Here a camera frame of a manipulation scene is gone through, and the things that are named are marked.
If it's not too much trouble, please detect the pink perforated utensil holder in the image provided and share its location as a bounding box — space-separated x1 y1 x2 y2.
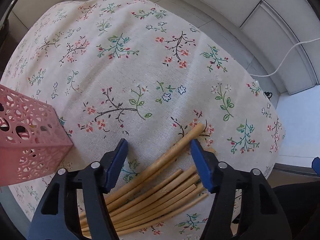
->
1 86 73 186

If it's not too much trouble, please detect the floral tablecloth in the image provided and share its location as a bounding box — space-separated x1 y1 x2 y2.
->
1 0 291 239

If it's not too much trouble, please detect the white power cable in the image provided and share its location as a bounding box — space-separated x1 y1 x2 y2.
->
249 37 320 78

